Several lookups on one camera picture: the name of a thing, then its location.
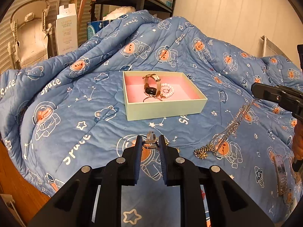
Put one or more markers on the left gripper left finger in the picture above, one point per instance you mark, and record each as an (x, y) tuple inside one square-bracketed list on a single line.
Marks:
[(122, 171)]

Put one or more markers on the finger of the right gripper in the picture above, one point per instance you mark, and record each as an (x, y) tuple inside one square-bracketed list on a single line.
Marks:
[(267, 92)]

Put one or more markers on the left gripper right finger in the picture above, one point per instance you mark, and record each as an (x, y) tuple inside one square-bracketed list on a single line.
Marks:
[(178, 171)]

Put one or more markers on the right hand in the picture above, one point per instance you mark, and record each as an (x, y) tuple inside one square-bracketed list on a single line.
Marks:
[(297, 146)]

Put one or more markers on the rose gold bangle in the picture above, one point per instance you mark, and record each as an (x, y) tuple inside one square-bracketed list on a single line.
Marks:
[(152, 98)]

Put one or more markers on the mint box pink lining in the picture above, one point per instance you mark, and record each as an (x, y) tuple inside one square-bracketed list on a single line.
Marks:
[(180, 96)]

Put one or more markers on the blue space bear quilt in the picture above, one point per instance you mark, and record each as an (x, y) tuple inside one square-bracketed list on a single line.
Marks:
[(68, 112)]

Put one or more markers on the white tall carton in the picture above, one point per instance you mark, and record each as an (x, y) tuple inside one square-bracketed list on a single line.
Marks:
[(66, 29)]

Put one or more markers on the cream baby chair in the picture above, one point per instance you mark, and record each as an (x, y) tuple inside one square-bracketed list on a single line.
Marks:
[(33, 40)]

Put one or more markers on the beige strap wristwatch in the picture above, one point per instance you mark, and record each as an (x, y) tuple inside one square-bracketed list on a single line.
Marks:
[(152, 85)]

